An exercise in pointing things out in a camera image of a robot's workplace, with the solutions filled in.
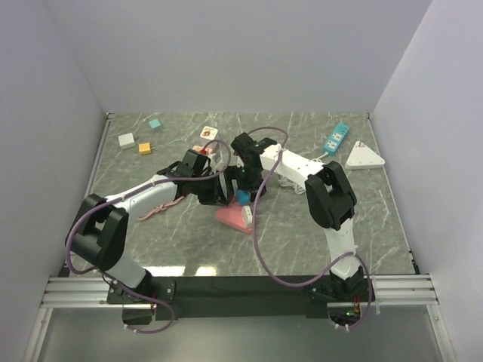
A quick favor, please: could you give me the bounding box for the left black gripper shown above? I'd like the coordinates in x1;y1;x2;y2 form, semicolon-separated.
192;170;229;207

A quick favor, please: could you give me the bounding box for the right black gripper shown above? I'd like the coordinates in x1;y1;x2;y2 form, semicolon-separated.
223;164;267;203

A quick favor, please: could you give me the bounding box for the blue plug adapter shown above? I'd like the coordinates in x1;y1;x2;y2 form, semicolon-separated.
235;189;251;207

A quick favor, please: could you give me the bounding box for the pink triangular socket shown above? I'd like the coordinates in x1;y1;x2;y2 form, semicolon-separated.
215;201;252;234

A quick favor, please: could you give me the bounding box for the yellow plug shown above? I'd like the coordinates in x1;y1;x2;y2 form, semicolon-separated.
139;143;152;155

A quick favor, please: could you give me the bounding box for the teal cube plug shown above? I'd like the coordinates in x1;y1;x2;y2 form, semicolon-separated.
148;118;163;130

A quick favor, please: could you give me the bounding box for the white square plug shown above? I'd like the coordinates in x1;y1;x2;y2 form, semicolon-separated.
118;133;136;150

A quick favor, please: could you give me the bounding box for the teal power strip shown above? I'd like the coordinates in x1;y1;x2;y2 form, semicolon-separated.
323;122;349;156

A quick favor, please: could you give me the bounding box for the white triangular socket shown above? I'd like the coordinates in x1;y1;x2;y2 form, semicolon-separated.
345;141;385;170

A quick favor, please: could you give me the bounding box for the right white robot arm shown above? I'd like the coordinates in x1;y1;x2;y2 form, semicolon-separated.
231;133;371;301

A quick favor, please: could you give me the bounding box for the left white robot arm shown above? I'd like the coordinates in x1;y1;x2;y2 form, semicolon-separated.
66;149;232;303

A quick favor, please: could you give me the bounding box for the white round plug adapter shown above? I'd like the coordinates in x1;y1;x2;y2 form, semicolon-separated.
241;205;253;229

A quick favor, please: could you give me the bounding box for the white cube adapter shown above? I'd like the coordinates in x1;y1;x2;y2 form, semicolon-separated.
199;126;219;143

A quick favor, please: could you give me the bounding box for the black base beam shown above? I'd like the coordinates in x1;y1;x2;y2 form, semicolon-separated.
106;274;374;327

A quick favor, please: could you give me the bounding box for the white power cord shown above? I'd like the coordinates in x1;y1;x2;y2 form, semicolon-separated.
277;150;329;195

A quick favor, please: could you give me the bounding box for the pink power cord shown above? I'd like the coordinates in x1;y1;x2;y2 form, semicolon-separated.
137;195;186;222

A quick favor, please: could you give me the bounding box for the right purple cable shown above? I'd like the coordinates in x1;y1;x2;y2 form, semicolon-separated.
235;126;374;333

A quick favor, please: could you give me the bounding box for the aluminium rail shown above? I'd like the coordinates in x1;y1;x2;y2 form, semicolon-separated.
40;275;439;308

